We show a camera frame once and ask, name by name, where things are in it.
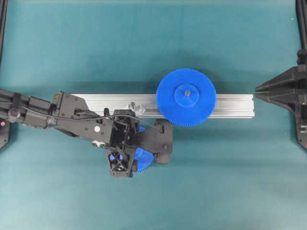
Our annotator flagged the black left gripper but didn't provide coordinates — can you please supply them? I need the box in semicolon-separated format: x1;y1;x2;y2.
49;92;139;178

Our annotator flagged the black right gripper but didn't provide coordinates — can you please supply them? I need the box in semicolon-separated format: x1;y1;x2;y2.
255;49;307;141

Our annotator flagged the small blue plastic gear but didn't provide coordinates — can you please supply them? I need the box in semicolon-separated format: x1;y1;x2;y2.
109;126;155;173

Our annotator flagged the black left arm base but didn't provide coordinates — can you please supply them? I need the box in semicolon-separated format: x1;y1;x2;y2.
0;118;11;149

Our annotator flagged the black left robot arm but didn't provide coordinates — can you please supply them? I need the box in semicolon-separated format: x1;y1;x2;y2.
0;90;140;177

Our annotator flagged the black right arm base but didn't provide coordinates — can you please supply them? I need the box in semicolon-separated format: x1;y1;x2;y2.
297;133;307;150

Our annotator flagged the large blue plastic gear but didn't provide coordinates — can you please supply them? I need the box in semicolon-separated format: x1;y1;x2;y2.
156;69;217;127

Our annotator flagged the teal table mat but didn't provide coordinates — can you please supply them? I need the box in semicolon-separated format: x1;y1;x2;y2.
0;0;307;230

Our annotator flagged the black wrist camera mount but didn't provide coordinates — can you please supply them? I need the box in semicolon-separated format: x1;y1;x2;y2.
134;119;173;165

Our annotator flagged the small steel shaft with bracket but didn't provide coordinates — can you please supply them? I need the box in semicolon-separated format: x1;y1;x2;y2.
128;102;146;115

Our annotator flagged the aluminium extrusion rail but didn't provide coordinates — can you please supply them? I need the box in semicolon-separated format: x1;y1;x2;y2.
74;93;255;118

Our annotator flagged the black right frame post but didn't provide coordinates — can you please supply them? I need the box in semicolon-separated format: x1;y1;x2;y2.
295;0;307;49

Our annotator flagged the black frame post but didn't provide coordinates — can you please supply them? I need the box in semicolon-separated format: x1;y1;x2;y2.
295;0;307;49
0;0;8;58

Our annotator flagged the black camera cable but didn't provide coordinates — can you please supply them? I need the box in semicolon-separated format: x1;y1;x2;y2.
24;107;166;132

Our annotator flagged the black left frame post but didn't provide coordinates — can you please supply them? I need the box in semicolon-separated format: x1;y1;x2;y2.
0;0;8;58

